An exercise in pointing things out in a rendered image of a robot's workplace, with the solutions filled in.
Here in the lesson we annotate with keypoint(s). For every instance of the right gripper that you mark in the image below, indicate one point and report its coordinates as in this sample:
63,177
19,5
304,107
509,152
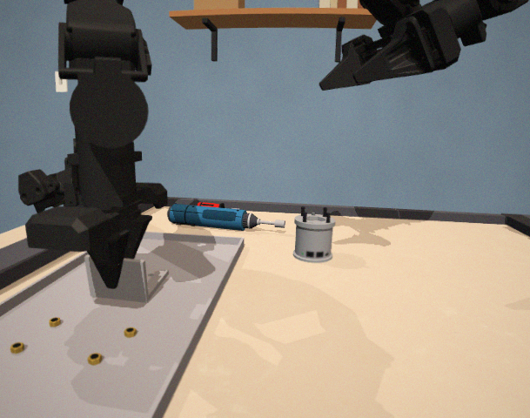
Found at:
412,51

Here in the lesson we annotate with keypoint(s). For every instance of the blue cordless screwdriver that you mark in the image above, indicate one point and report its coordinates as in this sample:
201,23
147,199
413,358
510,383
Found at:
224,218

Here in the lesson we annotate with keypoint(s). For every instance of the small brass nut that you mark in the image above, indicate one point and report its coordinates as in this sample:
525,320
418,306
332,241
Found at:
94,359
54,322
17,347
130,332

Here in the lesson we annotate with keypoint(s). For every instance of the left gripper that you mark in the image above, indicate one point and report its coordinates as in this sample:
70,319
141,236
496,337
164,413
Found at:
106,178

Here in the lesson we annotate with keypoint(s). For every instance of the grey cylindrical module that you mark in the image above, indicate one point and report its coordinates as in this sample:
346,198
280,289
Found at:
313,241

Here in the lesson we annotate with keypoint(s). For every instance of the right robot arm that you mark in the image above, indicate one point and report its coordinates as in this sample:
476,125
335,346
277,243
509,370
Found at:
467,16

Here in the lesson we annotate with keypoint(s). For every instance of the red-handled screwdriver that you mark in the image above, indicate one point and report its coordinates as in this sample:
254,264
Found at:
214,205

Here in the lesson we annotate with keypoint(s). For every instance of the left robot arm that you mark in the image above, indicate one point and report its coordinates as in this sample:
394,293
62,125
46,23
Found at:
107,108

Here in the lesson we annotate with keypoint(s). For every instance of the grey metal bracket with holes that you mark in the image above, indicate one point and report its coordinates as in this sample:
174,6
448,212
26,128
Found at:
136,282

